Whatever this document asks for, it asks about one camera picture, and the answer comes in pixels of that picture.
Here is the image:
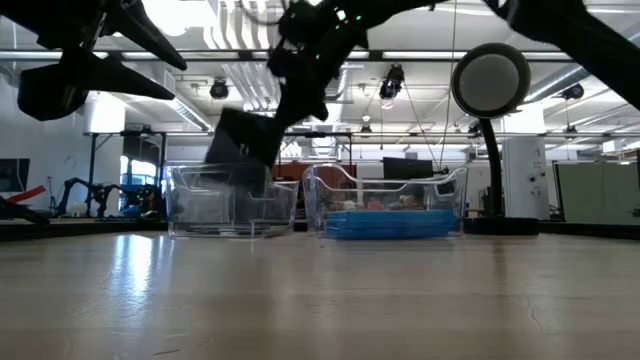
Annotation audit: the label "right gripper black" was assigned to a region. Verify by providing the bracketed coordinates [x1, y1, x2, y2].
[267, 0, 371, 129]

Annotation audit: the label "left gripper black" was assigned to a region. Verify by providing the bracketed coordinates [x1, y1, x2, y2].
[0, 0, 189, 122]

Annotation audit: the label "black jewel case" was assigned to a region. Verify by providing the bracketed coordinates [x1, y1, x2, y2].
[174, 229, 294, 238]
[203, 107, 287, 191]
[189, 224, 281, 232]

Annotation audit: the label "blue jewel case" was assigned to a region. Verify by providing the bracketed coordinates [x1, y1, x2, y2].
[325, 218, 456, 230]
[324, 227, 454, 240]
[327, 209, 455, 221]

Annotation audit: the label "clear plastic bin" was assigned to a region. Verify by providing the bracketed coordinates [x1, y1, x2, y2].
[302, 162, 470, 240]
[164, 162, 301, 240]

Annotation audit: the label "black background monitor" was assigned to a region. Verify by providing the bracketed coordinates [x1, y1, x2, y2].
[382, 156, 435, 180]

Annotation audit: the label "background black robot arms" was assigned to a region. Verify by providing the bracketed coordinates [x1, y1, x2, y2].
[52, 177, 166, 219]

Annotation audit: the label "red object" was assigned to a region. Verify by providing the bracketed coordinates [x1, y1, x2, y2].
[7, 184, 47, 204]

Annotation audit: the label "black desk lamp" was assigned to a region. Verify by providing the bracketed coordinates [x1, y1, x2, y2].
[450, 42, 541, 237]

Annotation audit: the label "white column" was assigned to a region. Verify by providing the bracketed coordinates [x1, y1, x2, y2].
[501, 102, 551, 221]

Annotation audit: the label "pale green partition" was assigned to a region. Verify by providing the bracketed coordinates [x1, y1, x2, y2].
[554, 160, 640, 225]

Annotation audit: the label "black ceiling camera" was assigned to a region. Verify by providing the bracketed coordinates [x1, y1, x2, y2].
[208, 78, 230, 100]
[378, 63, 406, 100]
[560, 82, 585, 101]

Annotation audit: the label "black background stand frame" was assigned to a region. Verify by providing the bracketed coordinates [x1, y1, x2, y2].
[82, 127, 169, 216]

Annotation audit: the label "dark wall monitor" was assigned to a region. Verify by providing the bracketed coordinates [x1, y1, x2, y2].
[0, 158, 31, 194]

